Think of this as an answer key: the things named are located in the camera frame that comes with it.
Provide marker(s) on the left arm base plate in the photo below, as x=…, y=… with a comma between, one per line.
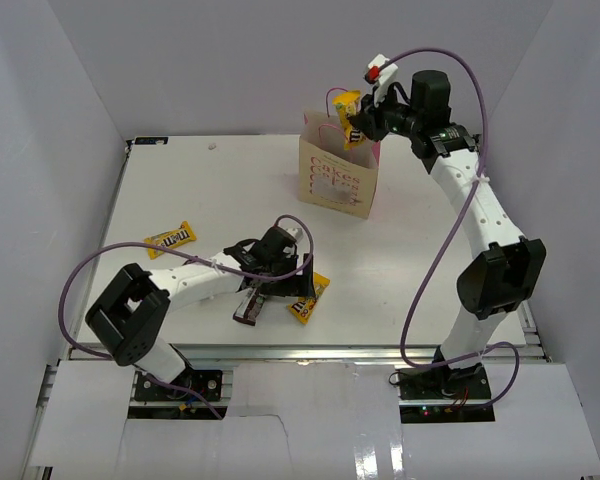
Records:
x=194, y=395

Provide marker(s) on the yellow M&M's pack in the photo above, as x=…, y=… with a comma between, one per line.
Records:
x=347, y=105
x=171, y=239
x=303, y=308

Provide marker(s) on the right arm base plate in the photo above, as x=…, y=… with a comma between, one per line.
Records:
x=424, y=400

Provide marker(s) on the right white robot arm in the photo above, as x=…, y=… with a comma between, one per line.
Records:
x=505, y=263

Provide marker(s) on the beige pink paper bag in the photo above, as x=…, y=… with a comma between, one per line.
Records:
x=338, y=165

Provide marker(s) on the left blue table label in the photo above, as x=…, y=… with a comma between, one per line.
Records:
x=151, y=141

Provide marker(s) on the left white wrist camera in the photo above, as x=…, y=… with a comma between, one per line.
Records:
x=296, y=233

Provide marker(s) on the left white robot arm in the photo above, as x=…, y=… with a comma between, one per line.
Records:
x=129, y=313

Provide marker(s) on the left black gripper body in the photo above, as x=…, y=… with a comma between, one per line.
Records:
x=284, y=286

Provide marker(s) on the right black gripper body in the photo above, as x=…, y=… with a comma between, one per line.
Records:
x=393, y=118

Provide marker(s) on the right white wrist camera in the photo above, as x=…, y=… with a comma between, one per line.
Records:
x=380, y=74

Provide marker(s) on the brown chocolate bar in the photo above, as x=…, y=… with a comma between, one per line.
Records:
x=250, y=307

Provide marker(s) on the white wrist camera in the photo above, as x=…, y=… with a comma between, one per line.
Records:
x=296, y=233
x=380, y=74

